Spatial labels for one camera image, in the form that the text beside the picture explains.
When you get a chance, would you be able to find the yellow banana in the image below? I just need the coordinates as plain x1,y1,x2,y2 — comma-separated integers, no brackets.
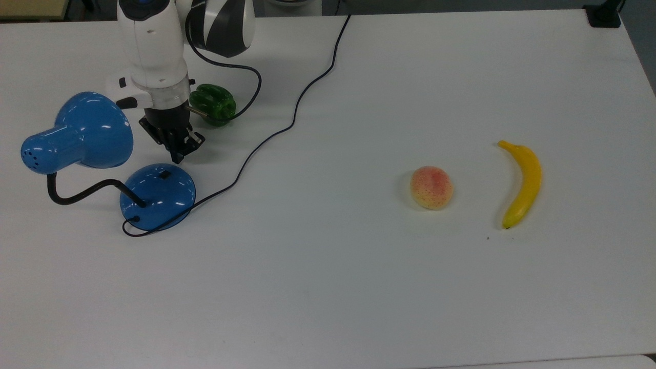
497,140,543,230

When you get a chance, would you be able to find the pink yellow peach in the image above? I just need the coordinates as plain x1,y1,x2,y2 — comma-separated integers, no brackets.
409,166,455,211

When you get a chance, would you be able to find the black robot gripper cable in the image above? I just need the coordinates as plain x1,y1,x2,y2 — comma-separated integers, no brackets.
184,9,263,124

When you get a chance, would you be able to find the blue gooseneck desk lamp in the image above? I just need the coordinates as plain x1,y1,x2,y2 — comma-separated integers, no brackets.
20,91,197,232

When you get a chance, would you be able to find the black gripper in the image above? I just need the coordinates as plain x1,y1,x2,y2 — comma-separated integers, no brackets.
138,100,206,165

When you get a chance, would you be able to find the green bell pepper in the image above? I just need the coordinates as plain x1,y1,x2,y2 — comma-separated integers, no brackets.
189,84,237,128

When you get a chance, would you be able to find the black lamp power cable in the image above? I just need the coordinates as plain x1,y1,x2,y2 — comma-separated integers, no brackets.
121,15,352,238

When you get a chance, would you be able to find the black table clamp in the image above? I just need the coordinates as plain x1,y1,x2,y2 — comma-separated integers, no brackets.
583,0,624,29

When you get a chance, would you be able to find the wooden side table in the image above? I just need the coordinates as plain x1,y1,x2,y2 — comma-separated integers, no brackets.
0,0,70,22

